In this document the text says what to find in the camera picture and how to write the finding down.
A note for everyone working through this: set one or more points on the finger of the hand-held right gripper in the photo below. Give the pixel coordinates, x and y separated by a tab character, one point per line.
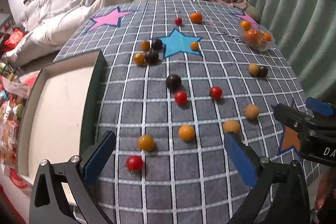
288	115
319	106

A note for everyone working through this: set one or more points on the white covered sofa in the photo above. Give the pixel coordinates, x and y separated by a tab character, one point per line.
60	11

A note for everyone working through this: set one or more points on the red round floor mat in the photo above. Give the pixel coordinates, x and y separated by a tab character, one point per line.
31	78

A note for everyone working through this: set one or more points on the dark purple plum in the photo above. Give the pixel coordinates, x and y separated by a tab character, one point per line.
157	44
263	71
152	57
173	81

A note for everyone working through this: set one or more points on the yellow cherry tomato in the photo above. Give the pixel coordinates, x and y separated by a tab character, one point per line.
186	133
145	45
146	142
138	58
194	45

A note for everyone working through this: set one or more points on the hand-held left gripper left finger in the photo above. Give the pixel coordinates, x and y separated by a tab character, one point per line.
97	158

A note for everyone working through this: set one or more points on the person's right hand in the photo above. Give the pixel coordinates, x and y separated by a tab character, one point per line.
325	190

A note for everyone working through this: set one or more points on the small orange kumquat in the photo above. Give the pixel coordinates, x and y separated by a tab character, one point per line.
250	37
245	25
260	34
196	17
267	37

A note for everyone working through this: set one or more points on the clear plastic bowl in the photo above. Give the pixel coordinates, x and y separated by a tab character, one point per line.
260	45

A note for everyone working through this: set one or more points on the pile of snack packets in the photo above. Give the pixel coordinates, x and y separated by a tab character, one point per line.
10	121

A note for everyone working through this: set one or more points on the dark cardboard box white inside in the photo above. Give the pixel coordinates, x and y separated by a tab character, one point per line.
52	119

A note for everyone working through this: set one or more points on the grey checked star tablecloth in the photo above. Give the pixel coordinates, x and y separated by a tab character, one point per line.
168	113

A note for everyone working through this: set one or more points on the red cherry tomato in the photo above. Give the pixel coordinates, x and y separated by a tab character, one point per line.
134	163
215	92
178	21
180	97

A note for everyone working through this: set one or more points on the tan longan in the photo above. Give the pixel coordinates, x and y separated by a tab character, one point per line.
253	69
252	111
231	126

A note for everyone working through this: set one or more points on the red patterned cushion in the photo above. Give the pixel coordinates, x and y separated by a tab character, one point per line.
14	38

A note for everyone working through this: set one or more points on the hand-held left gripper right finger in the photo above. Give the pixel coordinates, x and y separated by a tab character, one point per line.
240	158

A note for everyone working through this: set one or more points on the pale green curtain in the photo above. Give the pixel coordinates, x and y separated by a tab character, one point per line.
283	3

